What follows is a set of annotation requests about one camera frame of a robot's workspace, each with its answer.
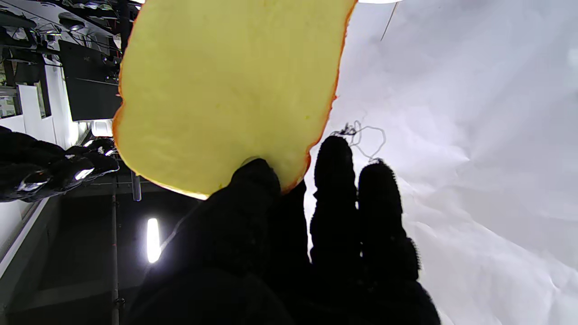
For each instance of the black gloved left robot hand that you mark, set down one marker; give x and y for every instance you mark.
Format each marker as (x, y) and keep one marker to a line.
(271, 262)

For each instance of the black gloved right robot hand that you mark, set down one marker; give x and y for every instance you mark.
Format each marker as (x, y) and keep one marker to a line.
(36, 167)

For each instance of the yellow toast slice orange crust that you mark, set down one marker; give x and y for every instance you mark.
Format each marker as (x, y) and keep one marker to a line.
(226, 90)

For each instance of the bright tube light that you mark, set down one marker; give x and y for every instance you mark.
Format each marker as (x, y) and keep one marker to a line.
(153, 239)

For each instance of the white crumpled backdrop sheet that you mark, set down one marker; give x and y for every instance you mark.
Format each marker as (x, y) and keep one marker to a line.
(474, 113)

